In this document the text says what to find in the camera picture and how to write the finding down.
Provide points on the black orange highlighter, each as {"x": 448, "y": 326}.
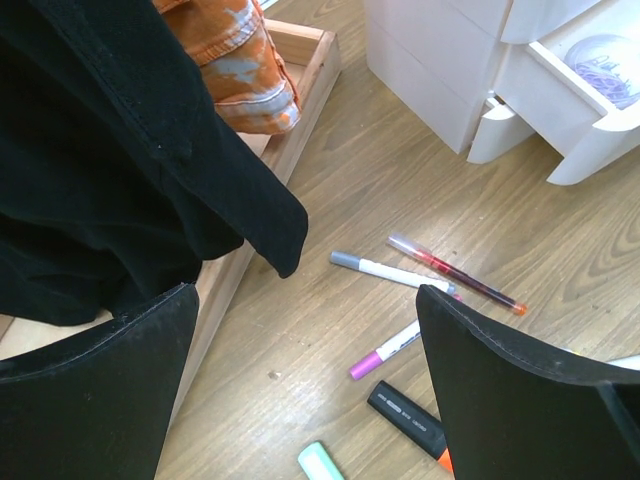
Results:
{"x": 422, "y": 428}

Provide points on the red transparent pen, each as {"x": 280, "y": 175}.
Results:
{"x": 422, "y": 254}

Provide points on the orange tie-dye garment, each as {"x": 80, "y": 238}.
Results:
{"x": 245, "y": 75}

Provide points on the wooden clothes rack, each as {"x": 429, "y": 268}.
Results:
{"x": 312, "y": 58}

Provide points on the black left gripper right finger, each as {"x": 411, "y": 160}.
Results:
{"x": 515, "y": 407}

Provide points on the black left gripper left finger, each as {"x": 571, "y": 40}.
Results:
{"x": 97, "y": 405}

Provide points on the white marker grey cap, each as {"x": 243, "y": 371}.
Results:
{"x": 394, "y": 274}

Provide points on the white marker pink cap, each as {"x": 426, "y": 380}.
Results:
{"x": 385, "y": 351}

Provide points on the white three-drawer organizer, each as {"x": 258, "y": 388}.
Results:
{"x": 486, "y": 75}

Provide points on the black garment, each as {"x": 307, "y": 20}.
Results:
{"x": 118, "y": 178}

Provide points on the clear jar of paper clips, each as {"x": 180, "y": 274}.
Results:
{"x": 610, "y": 64}

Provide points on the green transparent highlighter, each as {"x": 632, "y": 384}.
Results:
{"x": 317, "y": 464}

